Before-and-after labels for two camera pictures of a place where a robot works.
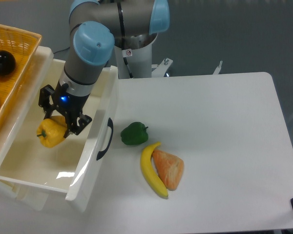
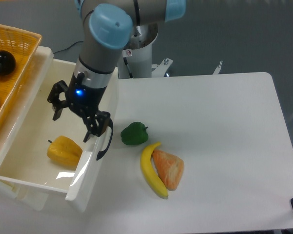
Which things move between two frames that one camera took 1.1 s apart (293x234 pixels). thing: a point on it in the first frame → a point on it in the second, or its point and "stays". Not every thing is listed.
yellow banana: x=148 y=172 stays
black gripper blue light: x=69 y=105 → x=85 y=100
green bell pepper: x=136 y=133 stays
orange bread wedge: x=170 y=167 stays
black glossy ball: x=3 y=62 stays
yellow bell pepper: x=52 y=130 → x=64 y=150
